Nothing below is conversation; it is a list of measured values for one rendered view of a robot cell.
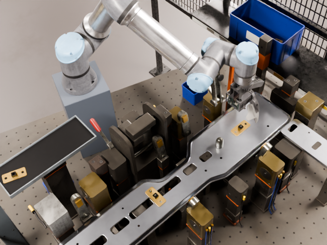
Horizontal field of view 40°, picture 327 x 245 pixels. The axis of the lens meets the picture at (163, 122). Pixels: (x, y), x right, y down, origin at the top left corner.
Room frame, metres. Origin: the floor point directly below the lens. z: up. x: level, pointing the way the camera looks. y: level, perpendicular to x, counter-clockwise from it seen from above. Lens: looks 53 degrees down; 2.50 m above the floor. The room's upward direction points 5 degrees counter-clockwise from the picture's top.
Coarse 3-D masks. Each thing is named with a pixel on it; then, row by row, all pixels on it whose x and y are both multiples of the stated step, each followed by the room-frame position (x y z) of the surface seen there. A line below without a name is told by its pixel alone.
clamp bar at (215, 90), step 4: (216, 76) 1.19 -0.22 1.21; (220, 76) 1.18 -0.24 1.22; (216, 80) 1.20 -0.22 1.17; (220, 80) 1.17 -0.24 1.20; (212, 84) 1.19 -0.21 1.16; (216, 84) 1.20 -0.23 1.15; (220, 84) 1.20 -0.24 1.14; (212, 88) 1.19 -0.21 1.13; (216, 88) 1.20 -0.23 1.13; (220, 88) 1.20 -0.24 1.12; (212, 92) 1.19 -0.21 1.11; (216, 92) 1.18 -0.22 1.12; (220, 92) 1.19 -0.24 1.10; (212, 96) 1.19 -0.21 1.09; (216, 96) 1.18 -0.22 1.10; (220, 96) 1.19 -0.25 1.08; (216, 100) 1.17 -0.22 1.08; (220, 100) 1.19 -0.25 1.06
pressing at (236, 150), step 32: (256, 96) 1.24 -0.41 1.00; (224, 128) 1.08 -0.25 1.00; (256, 128) 1.07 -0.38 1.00; (192, 160) 0.94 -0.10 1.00; (224, 160) 0.93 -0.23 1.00; (128, 192) 0.82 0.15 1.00; (192, 192) 0.80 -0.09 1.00; (96, 224) 0.70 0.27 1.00; (128, 224) 0.69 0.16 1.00; (160, 224) 0.68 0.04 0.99
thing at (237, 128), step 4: (244, 120) 1.11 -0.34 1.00; (240, 124) 1.09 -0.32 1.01; (244, 124) 1.09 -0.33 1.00; (248, 124) 1.09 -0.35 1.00; (236, 128) 1.08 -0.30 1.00; (240, 128) 1.07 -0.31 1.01; (244, 128) 1.07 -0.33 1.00; (232, 132) 1.06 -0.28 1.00; (236, 132) 1.06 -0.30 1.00; (240, 132) 1.05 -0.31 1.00
